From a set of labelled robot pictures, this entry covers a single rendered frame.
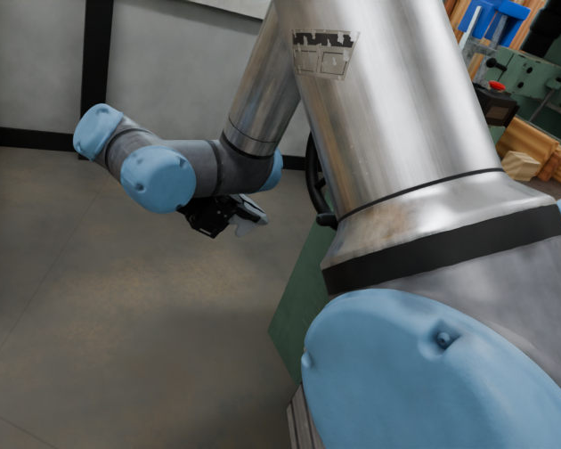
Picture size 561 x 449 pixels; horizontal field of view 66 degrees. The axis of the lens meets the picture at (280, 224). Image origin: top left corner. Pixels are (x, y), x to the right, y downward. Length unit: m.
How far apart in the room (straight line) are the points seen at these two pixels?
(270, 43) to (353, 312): 0.37
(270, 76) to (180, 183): 0.16
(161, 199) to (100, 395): 0.89
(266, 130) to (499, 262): 0.40
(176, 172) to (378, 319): 0.38
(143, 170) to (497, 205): 0.39
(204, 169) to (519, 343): 0.44
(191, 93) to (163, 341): 1.24
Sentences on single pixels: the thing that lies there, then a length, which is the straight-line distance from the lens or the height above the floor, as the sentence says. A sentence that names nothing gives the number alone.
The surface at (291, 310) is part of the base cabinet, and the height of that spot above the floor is 0.19.
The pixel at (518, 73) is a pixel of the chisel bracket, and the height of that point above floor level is 1.04.
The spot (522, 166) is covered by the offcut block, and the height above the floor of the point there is 0.93.
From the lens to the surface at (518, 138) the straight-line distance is 0.95.
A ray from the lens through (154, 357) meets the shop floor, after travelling 1.41.
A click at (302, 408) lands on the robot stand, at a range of 0.61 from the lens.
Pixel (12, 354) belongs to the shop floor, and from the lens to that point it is 1.43.
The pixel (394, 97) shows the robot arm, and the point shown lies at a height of 1.08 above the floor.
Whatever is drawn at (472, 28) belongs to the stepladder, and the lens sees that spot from 1.97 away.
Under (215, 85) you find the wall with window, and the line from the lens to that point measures 2.24.
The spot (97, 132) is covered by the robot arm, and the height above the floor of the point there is 0.86.
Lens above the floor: 1.13
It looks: 33 degrees down
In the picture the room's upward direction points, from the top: 21 degrees clockwise
